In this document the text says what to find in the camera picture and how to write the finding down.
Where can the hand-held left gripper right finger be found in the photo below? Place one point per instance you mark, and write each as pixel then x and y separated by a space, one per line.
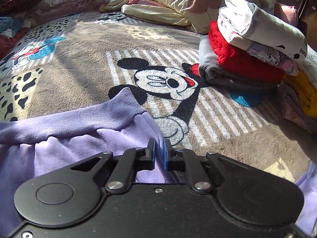
pixel 166 158

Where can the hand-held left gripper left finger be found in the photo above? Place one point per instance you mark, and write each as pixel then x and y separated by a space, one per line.
pixel 153 153

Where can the lilac sweatshirt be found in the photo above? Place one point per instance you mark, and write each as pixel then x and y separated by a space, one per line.
pixel 74 138

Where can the cartoon mouse printed blanket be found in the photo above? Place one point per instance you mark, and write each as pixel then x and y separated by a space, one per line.
pixel 86 62

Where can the red knit sweater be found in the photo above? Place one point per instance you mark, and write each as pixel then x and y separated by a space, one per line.
pixel 237 59

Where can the grey pink folded garment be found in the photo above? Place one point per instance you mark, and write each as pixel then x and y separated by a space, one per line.
pixel 294 111

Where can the pale yellow pillow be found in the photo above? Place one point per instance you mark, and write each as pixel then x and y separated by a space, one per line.
pixel 153 13

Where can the purple printed folded garment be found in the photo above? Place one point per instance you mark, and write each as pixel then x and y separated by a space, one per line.
pixel 272 57

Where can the mustard yellow folded garment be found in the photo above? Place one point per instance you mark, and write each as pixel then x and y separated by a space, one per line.
pixel 307 96

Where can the white panda print garment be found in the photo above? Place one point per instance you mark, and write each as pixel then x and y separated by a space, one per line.
pixel 267 27

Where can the pink crumpled duvet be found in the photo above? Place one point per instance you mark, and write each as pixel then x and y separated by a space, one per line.
pixel 74 2

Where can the white floral folded garment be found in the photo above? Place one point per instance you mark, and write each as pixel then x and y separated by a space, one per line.
pixel 310 67

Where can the floral white pillow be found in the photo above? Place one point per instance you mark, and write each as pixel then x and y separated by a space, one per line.
pixel 267 2

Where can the pink pillow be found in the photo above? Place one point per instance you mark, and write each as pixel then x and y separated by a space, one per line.
pixel 287 13

